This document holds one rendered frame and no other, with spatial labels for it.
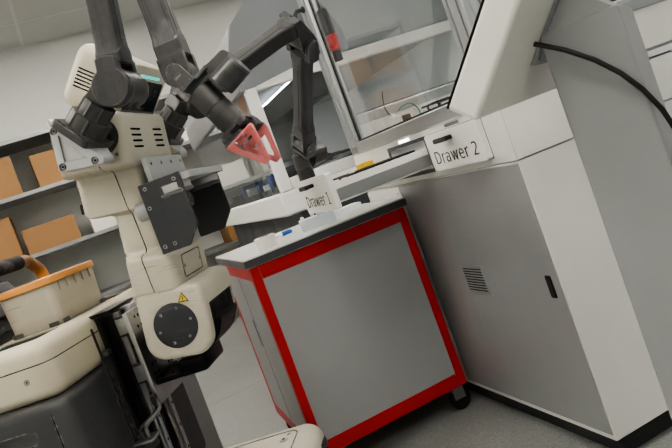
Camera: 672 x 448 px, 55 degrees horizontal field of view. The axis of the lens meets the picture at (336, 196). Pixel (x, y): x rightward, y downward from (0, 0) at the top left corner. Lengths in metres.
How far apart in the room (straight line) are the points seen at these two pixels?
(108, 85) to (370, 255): 1.11
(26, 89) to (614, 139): 5.54
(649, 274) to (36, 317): 1.29
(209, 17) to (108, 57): 5.16
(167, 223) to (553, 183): 0.92
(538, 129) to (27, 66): 5.14
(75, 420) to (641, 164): 1.19
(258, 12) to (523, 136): 1.58
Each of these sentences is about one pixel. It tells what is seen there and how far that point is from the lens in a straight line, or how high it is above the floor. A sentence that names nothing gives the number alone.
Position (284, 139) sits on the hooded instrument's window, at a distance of 2.83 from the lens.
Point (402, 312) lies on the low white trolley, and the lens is 2.21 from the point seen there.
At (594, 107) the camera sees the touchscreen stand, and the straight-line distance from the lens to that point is 1.07.
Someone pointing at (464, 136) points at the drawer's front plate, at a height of 0.89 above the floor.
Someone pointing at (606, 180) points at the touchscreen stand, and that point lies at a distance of 1.09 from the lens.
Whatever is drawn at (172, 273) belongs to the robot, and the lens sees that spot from 1.51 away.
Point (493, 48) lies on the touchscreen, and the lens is 0.92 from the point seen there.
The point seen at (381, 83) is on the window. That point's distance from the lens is 2.16.
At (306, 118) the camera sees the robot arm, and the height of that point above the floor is 1.11.
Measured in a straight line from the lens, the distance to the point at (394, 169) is 1.93.
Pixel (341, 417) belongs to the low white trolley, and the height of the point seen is 0.18.
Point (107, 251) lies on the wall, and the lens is 6.02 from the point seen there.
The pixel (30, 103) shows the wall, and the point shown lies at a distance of 6.17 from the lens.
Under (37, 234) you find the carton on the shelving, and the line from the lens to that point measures 5.63.
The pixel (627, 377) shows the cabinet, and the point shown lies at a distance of 1.84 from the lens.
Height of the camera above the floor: 0.94
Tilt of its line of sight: 3 degrees down
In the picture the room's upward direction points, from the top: 20 degrees counter-clockwise
